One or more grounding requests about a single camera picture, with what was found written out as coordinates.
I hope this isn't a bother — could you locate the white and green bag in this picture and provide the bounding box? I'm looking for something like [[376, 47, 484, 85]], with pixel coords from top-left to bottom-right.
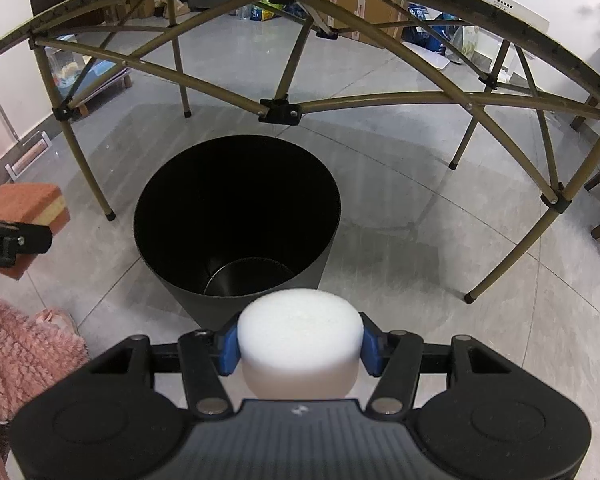
[[450, 25, 477, 62]]

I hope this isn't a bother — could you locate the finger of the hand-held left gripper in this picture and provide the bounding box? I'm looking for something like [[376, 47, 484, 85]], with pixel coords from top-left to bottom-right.
[[0, 217, 54, 267]]

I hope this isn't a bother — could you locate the blue printed bag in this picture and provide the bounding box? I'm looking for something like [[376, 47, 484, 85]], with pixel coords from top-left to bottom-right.
[[402, 4, 432, 45], [430, 15, 457, 54]]

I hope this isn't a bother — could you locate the large cardboard box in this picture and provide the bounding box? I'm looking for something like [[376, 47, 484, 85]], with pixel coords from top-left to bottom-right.
[[325, 0, 406, 48]]

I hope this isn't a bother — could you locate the white foam cylinder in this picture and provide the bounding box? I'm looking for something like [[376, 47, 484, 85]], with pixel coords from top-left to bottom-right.
[[236, 288, 366, 401]]

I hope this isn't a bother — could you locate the blue pet feeding stand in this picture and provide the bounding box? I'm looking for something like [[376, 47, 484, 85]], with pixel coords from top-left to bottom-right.
[[77, 55, 133, 117]]

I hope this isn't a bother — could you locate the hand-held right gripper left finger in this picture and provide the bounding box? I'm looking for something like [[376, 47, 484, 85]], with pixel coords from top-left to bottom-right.
[[87, 312, 242, 417]]

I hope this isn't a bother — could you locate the white floor heater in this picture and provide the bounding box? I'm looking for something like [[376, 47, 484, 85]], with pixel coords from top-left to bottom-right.
[[5, 132, 56, 181]]

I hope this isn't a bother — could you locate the person's pink fleece clothing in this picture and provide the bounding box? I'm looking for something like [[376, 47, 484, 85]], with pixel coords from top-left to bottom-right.
[[0, 287, 91, 461]]

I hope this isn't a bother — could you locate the small open cardboard box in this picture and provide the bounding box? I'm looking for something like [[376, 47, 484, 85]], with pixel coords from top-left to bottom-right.
[[107, 0, 153, 23]]

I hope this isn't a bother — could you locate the tan folding table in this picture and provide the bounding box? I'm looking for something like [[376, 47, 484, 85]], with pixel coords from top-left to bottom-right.
[[0, 0, 600, 306]]

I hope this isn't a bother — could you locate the orange and yellow sponge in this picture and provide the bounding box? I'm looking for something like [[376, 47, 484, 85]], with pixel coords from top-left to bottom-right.
[[0, 183, 72, 281]]

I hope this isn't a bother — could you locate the white bathroom scale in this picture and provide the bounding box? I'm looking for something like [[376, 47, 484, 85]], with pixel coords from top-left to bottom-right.
[[405, 42, 451, 72]]

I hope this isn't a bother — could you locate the black trash bin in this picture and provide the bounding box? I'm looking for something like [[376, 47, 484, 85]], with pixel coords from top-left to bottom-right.
[[133, 135, 342, 331]]

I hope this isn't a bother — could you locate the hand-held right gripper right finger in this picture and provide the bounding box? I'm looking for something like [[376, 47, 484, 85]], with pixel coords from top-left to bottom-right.
[[360, 312, 513, 417]]

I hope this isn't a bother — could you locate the white wall-mounted box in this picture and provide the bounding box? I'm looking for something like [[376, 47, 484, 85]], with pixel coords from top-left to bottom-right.
[[486, 0, 551, 36]]

